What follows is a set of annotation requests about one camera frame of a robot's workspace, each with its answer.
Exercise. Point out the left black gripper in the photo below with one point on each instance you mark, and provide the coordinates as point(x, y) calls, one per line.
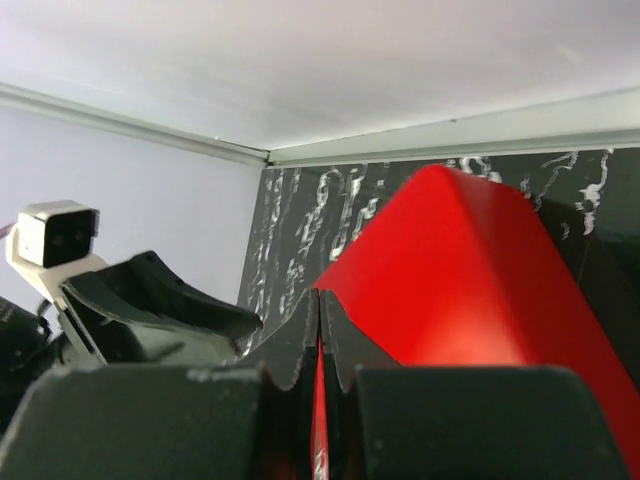
point(136, 311)

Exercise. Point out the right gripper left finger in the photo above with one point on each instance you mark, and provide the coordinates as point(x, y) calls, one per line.
point(251, 420)

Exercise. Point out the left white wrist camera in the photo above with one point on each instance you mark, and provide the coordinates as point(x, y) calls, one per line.
point(50, 243)

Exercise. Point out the red box lid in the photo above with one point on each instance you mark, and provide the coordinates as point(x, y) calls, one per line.
point(459, 270)

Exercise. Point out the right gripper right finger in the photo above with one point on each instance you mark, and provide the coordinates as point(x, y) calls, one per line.
point(386, 421)

